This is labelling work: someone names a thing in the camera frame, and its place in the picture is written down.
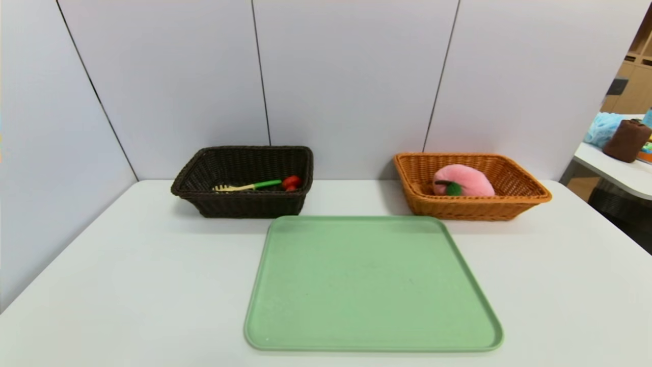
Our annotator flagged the pink plush peach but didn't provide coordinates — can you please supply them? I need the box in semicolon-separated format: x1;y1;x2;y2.
433;164;496;197

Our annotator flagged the dark brown wicker basket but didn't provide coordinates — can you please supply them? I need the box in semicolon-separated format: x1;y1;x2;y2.
170;145;314;219

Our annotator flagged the brown rolled towel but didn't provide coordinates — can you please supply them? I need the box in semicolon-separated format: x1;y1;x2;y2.
604;118;652;164

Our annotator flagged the wooden shelf unit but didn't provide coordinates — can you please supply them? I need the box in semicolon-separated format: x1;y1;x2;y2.
601;5;652;115

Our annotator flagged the light green plastic tray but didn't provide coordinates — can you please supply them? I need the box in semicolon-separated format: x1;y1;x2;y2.
243;215;505;353

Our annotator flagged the light blue cloth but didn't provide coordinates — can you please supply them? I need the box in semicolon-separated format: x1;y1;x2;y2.
584;112;630;148

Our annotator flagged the orange wicker basket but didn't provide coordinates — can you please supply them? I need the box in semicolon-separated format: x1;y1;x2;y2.
394;152;554;222

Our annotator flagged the yellow spaghetti spoon green handle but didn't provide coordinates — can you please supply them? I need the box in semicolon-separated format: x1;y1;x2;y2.
213;179;283;193

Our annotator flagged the dark ribbed bin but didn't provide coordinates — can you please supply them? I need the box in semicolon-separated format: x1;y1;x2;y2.
588;178;652;253

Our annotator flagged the dark grey box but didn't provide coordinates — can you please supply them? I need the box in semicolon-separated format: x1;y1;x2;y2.
607;75;631;96

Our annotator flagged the white side table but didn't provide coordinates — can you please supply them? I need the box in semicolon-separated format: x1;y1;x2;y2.
560;113;652;200

